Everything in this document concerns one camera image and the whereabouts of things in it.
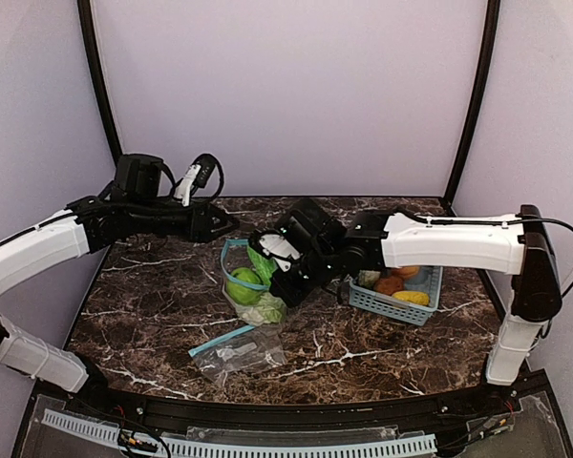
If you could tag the yellow lemon toy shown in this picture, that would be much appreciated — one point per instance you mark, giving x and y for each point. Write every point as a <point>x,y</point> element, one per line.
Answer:
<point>415,297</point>

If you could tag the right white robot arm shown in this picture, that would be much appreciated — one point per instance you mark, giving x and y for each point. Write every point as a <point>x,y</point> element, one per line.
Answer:
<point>311,248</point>

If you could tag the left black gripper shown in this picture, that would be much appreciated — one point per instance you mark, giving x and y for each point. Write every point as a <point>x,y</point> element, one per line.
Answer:
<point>199,226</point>

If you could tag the clear zip bag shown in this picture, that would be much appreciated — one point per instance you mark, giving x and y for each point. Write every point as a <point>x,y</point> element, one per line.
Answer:
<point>245,350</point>
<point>234,255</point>

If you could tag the left black frame post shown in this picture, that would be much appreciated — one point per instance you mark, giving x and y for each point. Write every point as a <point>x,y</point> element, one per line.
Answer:
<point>89,36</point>

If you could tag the light blue plastic basket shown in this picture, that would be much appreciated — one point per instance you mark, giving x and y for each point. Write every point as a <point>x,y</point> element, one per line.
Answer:
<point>427,281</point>

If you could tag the orange fruit toy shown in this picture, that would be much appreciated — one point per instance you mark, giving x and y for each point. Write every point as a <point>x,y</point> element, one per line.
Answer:
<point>406,272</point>

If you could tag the white slotted cable duct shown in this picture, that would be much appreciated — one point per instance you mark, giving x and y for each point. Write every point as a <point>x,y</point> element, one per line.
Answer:
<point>208,442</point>

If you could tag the white cauliflower toy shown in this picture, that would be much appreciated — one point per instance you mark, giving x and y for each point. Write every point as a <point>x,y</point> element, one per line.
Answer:
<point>267,310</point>

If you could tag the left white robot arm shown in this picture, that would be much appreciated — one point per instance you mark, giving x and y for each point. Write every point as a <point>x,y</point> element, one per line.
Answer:
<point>143,198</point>

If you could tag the white green cabbage toy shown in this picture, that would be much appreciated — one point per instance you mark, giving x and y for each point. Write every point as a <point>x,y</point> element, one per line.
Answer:
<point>367,278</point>

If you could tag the right black frame post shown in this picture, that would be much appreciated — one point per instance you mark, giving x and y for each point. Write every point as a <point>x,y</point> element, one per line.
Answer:
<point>485,55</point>

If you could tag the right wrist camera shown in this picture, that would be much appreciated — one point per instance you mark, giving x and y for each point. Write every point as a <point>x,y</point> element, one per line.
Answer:
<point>273,245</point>

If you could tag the green apple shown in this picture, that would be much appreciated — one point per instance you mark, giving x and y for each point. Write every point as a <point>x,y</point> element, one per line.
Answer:
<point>244,294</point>

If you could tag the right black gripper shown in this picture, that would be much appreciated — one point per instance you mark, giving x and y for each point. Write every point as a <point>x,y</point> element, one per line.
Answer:
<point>286,290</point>

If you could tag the black frame post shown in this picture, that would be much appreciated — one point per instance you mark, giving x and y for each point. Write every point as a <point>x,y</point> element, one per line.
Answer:
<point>485,55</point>
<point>89,36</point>

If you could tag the green bumpy cucumber toy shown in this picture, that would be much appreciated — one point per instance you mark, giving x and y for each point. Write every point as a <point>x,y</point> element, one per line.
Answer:
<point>263,267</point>

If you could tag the orange brown potato toy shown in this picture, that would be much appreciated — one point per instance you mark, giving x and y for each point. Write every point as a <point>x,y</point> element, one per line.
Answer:
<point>389,285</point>

